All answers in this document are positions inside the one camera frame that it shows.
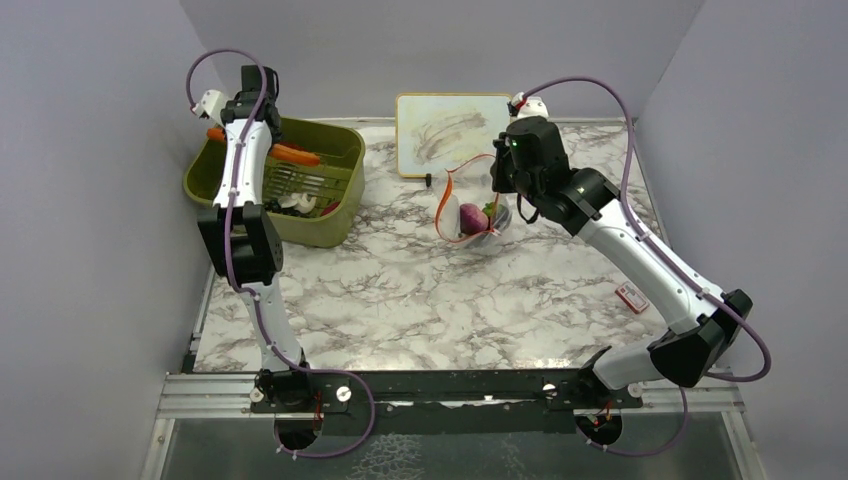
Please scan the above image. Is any orange toy carrot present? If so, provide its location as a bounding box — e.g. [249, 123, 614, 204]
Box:
[206, 128, 321, 167]

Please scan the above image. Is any framed painting on stand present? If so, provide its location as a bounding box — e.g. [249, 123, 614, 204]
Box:
[395, 92, 511, 179]

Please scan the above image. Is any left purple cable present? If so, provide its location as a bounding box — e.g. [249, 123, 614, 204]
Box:
[185, 47, 378, 462]

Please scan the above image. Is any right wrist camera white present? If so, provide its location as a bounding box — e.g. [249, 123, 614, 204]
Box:
[508, 93, 549, 121]

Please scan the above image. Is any white toy mushroom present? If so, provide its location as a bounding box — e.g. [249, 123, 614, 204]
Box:
[277, 193, 317, 216]

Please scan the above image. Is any olive green plastic bin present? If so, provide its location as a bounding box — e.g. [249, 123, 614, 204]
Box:
[183, 118, 364, 247]

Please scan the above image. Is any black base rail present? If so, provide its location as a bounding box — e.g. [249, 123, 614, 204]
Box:
[249, 368, 643, 437]

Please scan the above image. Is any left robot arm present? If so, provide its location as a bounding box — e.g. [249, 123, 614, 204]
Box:
[197, 65, 315, 412]

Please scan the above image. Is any clear zip bag orange zipper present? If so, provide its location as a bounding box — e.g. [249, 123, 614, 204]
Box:
[434, 153, 512, 249]

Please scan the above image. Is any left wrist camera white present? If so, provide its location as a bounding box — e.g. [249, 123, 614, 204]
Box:
[191, 89, 231, 125]

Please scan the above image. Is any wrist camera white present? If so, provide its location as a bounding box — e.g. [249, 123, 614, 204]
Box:
[508, 93, 549, 121]
[191, 89, 231, 125]

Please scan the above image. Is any pink purple toy onion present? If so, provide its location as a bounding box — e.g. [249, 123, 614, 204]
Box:
[459, 203, 489, 236]

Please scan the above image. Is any small red white card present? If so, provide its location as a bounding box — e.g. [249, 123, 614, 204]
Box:
[615, 282, 650, 314]

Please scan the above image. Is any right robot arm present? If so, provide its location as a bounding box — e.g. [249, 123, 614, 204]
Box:
[491, 116, 753, 407]

